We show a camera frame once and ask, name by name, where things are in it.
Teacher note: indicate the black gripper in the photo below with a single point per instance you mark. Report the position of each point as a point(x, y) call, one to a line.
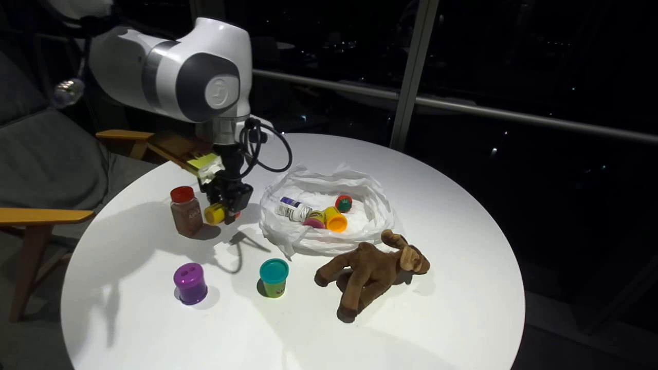
point(228, 178)

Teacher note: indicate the yellow cup with orange rim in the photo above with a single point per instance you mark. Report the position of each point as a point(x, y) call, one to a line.
point(336, 223)
point(215, 215)

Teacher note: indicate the spice jar with red lid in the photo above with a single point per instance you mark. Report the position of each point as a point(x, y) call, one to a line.
point(186, 216)

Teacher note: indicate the green cup with teal lid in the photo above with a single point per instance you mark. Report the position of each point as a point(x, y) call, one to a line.
point(275, 278)

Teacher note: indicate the purple plastic cup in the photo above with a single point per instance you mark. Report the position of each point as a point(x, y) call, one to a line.
point(189, 285)

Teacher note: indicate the brown plush animal toy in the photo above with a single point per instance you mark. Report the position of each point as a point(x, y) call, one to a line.
point(371, 270)

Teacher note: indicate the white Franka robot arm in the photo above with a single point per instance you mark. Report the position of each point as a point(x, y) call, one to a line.
point(178, 69)

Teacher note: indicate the yellow cup with pink lid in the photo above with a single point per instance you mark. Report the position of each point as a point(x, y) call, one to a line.
point(316, 219)

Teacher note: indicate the clear plastic bag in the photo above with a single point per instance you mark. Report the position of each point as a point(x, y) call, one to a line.
point(371, 219)

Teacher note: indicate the wooden armchair with grey cushion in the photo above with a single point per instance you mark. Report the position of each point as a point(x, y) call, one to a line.
point(47, 164)

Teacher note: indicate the wrist camera on wooden plate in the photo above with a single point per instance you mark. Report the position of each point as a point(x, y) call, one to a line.
point(186, 155)

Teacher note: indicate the horizontal window rail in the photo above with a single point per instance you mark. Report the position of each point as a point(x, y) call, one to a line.
point(548, 119)

